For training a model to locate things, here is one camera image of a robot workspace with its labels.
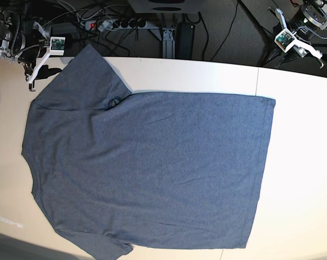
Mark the aluminium table frame post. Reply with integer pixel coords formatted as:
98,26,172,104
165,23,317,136
149,13,178,59

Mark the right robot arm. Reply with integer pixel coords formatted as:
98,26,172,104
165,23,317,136
0,1,42,64

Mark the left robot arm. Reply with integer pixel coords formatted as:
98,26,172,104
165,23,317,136
289,0,327,41

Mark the white power strip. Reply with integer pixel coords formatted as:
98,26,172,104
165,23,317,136
84,18,151,32

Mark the black power adapter brick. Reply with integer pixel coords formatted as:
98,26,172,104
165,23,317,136
176,22,195,60

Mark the blue grey T-shirt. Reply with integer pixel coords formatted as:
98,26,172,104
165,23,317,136
22,46,276,259

